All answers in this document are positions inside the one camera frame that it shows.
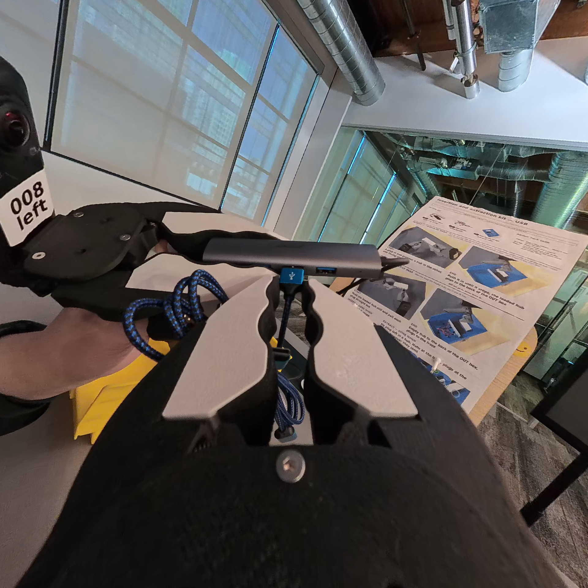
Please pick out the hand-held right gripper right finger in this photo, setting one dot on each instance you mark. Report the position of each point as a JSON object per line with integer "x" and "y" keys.
{"x": 363, "y": 367}

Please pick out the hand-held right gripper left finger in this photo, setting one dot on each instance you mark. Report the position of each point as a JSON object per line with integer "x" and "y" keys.
{"x": 225, "y": 367}

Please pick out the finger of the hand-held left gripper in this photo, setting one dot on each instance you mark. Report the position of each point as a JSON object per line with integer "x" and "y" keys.
{"x": 184, "y": 276}
{"x": 211, "y": 225}

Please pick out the grey metal USB hub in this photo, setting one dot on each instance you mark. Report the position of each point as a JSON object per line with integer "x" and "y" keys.
{"x": 303, "y": 254}

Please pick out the yellow plastic bin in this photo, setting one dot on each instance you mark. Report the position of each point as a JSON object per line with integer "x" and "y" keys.
{"x": 101, "y": 404}

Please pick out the person's left hand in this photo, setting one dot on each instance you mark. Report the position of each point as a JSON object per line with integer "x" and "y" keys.
{"x": 64, "y": 354}

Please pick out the instruction poster board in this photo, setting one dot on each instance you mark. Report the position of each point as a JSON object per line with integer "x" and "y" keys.
{"x": 478, "y": 294}

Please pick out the black display panel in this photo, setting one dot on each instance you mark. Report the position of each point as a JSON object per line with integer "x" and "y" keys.
{"x": 565, "y": 413}

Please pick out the silver ventilation duct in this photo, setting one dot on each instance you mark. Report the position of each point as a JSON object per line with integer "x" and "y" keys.
{"x": 344, "y": 46}
{"x": 505, "y": 41}

